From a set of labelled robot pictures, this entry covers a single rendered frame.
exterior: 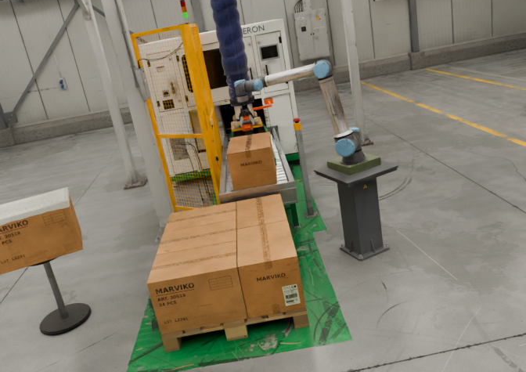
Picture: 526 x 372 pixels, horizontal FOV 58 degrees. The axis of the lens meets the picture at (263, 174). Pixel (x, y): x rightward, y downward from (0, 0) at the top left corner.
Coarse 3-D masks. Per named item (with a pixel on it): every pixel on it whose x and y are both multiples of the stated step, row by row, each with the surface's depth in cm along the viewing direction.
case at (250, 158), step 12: (264, 132) 479; (240, 144) 450; (252, 144) 442; (264, 144) 435; (228, 156) 426; (240, 156) 426; (252, 156) 426; (264, 156) 426; (240, 168) 430; (252, 168) 430; (264, 168) 429; (240, 180) 433; (252, 180) 433; (264, 180) 433; (276, 180) 445
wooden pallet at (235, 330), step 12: (288, 312) 324; (300, 312) 324; (216, 324) 324; (228, 324) 324; (240, 324) 324; (300, 324) 327; (168, 336) 324; (180, 336) 324; (228, 336) 326; (240, 336) 327; (168, 348) 327
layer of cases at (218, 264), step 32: (192, 224) 392; (224, 224) 381; (256, 224) 370; (288, 224) 360; (160, 256) 345; (192, 256) 337; (224, 256) 328; (256, 256) 320; (288, 256) 313; (160, 288) 313; (192, 288) 314; (224, 288) 315; (256, 288) 317; (288, 288) 318; (160, 320) 320; (192, 320) 321; (224, 320) 323
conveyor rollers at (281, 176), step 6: (276, 156) 538; (228, 168) 522; (276, 168) 495; (282, 168) 495; (228, 174) 504; (276, 174) 478; (282, 174) 477; (228, 180) 486; (282, 180) 460; (228, 186) 469; (228, 192) 452
